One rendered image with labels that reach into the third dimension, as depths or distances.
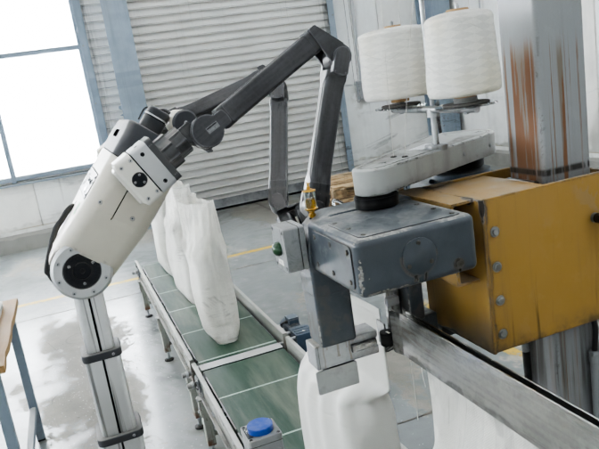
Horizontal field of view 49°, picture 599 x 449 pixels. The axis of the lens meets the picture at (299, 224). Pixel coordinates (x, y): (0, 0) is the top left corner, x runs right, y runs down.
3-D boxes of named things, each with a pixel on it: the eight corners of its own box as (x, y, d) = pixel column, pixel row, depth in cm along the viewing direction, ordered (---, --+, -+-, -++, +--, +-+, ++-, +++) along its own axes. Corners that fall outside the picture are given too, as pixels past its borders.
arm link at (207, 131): (312, 20, 169) (324, 11, 159) (343, 63, 172) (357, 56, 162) (179, 131, 162) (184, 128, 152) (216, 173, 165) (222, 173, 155)
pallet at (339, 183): (311, 191, 763) (309, 179, 760) (405, 173, 792) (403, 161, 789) (335, 201, 685) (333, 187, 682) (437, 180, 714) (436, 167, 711)
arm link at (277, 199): (273, 205, 206) (269, 195, 198) (306, 191, 207) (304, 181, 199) (287, 238, 203) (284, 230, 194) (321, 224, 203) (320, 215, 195)
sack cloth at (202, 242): (192, 321, 364) (168, 194, 349) (230, 312, 370) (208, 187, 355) (209, 350, 321) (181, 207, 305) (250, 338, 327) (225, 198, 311)
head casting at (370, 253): (309, 338, 141) (288, 204, 134) (409, 309, 148) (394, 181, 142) (372, 393, 113) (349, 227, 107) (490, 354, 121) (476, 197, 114)
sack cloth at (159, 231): (155, 265, 496) (135, 173, 480) (180, 259, 503) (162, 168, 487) (168, 280, 453) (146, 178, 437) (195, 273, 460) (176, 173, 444)
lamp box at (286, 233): (276, 265, 136) (270, 224, 134) (297, 260, 137) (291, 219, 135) (289, 273, 129) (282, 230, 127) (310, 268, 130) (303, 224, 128)
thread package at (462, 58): (414, 103, 133) (405, 18, 129) (473, 93, 137) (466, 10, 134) (455, 102, 119) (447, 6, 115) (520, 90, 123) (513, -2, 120)
